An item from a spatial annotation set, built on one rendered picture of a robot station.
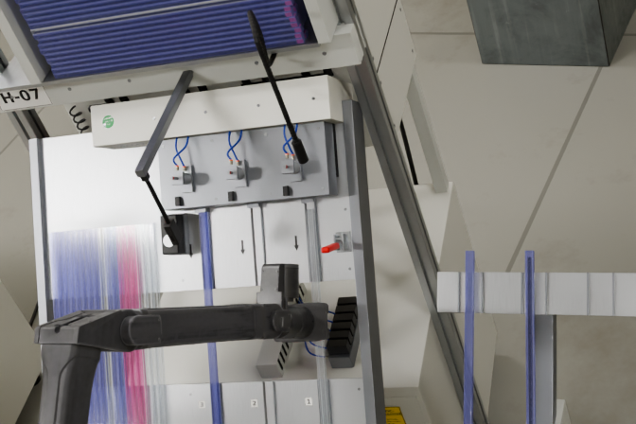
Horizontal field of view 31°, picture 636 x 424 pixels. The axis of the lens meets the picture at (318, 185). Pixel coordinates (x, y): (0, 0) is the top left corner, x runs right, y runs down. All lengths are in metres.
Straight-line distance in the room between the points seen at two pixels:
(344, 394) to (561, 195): 1.69
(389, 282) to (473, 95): 1.68
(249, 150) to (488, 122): 2.02
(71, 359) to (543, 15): 2.89
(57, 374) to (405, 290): 1.23
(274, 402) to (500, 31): 2.34
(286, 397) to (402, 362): 0.36
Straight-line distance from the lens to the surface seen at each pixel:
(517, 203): 3.65
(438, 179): 2.76
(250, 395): 2.18
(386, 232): 2.72
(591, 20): 4.05
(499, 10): 4.14
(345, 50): 2.02
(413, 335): 2.46
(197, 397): 2.22
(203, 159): 2.13
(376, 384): 2.09
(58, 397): 1.49
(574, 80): 4.12
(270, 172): 2.07
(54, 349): 1.50
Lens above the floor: 2.38
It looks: 37 degrees down
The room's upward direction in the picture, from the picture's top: 21 degrees counter-clockwise
